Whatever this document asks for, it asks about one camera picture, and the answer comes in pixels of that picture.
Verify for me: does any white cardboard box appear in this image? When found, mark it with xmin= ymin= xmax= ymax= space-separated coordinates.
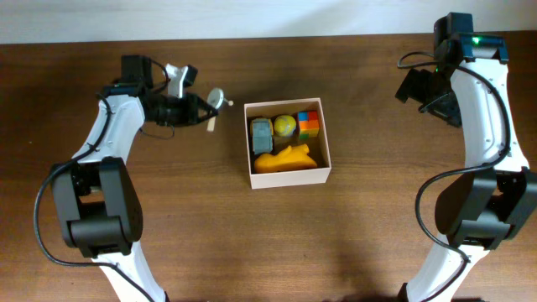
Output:
xmin=243 ymin=97 xmax=332 ymax=189

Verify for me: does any left black cable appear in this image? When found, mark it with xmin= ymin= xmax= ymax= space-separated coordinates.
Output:
xmin=33 ymin=58 xmax=175 ymax=302

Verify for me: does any colourful puzzle cube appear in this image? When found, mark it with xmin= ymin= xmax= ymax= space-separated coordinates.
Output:
xmin=297 ymin=111 xmax=320 ymax=139

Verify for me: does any yellow grey toy truck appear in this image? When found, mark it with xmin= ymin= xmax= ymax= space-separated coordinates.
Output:
xmin=250 ymin=117 xmax=274 ymax=155

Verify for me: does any yellow minion ball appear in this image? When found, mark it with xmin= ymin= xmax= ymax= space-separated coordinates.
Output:
xmin=274 ymin=115 xmax=297 ymax=138

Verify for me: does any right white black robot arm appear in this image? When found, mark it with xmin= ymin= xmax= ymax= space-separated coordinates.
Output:
xmin=396 ymin=13 xmax=536 ymax=301

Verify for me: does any white wooden rattle drum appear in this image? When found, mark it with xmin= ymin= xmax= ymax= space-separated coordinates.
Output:
xmin=206 ymin=87 xmax=234 ymax=133

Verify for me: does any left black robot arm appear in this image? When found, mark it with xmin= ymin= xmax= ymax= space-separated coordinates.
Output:
xmin=42 ymin=55 xmax=218 ymax=301

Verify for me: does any orange squishy toy animal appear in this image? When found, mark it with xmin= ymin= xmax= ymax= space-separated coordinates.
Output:
xmin=253 ymin=144 xmax=318 ymax=174

